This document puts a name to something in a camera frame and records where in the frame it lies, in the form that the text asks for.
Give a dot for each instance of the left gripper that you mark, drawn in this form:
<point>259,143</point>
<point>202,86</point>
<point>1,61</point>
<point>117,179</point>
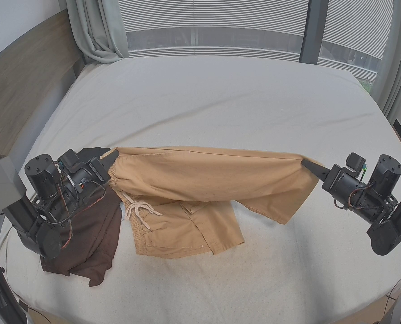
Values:
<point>85,187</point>

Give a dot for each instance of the black garment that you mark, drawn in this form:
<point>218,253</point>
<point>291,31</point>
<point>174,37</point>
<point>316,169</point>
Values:
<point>90,153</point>

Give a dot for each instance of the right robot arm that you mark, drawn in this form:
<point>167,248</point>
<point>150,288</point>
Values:
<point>386,174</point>

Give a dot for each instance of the grey-green curtain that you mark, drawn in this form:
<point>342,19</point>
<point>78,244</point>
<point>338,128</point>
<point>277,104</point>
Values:
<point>399,62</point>
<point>95,19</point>

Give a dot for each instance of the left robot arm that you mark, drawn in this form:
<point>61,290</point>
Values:
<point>41,174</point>

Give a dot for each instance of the brown garment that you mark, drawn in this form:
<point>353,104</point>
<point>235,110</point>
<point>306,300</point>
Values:
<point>92,241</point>

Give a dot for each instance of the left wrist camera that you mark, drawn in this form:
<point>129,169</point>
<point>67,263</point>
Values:
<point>70,160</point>

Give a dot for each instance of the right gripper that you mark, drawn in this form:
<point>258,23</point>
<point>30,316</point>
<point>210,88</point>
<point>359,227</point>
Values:
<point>342,186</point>

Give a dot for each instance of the bed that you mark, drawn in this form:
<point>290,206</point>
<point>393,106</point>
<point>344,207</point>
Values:
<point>220,113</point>

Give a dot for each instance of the tan shorts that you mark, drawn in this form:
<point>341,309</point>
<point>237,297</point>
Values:
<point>203,181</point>

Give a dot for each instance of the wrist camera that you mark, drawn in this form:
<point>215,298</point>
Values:
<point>70,160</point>
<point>354,162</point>

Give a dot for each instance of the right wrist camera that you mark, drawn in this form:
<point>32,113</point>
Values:
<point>354,162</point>

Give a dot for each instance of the window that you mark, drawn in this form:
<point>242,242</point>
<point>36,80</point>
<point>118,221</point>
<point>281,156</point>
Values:
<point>220,5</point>

